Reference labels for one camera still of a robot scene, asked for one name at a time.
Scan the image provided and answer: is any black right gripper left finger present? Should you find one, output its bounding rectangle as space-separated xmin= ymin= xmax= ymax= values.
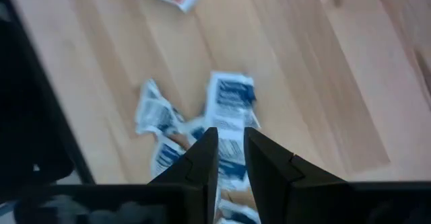
xmin=147 ymin=126 xmax=219 ymax=224

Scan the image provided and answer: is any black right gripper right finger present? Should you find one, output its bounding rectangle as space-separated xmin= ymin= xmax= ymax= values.
xmin=244 ymin=126 xmax=347 ymax=224

